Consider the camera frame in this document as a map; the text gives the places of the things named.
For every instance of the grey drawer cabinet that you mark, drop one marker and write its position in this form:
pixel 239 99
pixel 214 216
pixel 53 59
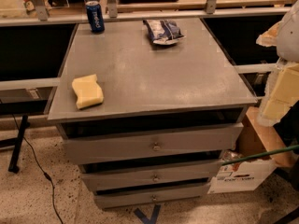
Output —
pixel 148 89

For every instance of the middle grey drawer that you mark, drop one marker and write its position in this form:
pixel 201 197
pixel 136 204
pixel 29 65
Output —
pixel 150 175

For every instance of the white cardboard box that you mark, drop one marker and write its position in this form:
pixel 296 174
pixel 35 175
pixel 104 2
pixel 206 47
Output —
pixel 249 175

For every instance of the blue Pepsi can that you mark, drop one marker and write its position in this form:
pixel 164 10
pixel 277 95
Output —
pixel 95 18

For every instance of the black stand leg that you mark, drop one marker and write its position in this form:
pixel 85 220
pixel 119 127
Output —
pixel 13 167

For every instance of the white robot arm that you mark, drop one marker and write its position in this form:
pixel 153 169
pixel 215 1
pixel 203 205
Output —
pixel 288 36

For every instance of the metal railing frame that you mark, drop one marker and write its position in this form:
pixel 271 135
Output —
pixel 202 8

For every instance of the yellow sponge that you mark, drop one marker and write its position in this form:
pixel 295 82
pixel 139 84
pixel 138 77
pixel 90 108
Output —
pixel 88 91

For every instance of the blue white chip bag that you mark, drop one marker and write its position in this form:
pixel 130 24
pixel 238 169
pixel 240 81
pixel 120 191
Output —
pixel 163 32

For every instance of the grey drawer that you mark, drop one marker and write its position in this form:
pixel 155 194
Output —
pixel 157 195
pixel 150 175
pixel 209 138

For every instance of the top grey drawer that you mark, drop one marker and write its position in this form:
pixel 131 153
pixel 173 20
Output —
pixel 209 138

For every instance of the bottom grey drawer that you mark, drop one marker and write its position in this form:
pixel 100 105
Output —
pixel 157 195

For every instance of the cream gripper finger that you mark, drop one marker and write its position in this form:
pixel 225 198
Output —
pixel 269 37
pixel 281 93

